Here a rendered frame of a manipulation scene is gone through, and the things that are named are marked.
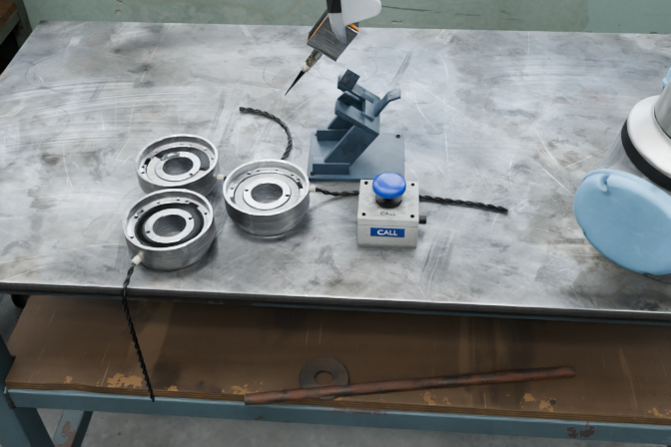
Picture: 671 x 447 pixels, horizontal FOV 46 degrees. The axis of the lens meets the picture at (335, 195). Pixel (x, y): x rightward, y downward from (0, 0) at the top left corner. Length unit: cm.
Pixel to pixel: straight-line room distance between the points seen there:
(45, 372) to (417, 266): 57
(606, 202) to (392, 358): 50
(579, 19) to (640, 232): 199
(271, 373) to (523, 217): 41
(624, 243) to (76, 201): 66
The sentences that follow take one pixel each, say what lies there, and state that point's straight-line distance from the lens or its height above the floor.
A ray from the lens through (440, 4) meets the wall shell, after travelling 262.
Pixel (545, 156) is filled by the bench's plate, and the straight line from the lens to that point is 109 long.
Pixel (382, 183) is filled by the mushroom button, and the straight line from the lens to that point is 90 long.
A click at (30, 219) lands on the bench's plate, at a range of 105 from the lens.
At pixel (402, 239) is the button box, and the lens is 92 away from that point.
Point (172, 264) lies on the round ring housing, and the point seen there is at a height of 82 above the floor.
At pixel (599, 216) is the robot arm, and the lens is 76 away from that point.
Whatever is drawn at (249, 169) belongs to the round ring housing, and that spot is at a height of 83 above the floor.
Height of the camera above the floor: 146
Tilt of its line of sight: 42 degrees down
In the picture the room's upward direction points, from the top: 1 degrees counter-clockwise
